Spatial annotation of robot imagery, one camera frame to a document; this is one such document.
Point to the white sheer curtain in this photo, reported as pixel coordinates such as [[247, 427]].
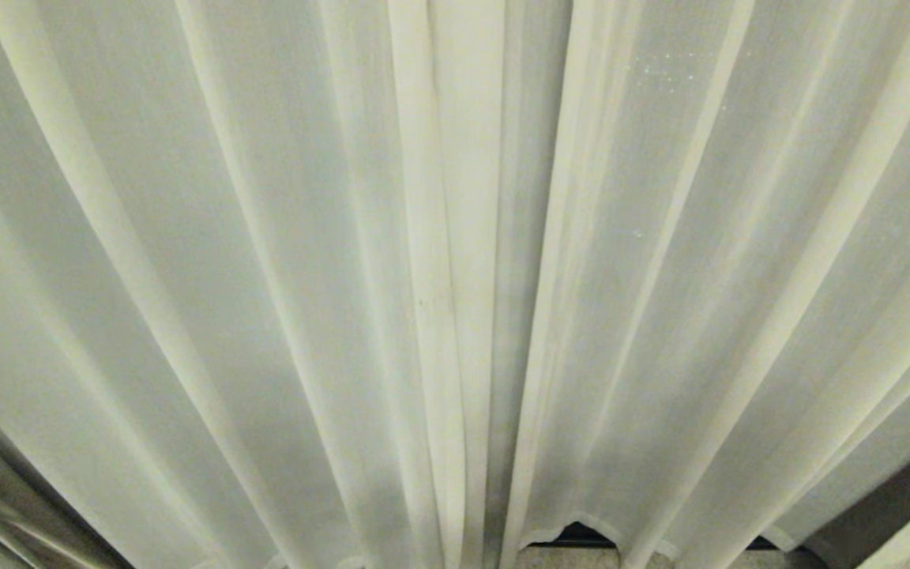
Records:
[[186, 276], [700, 276]]

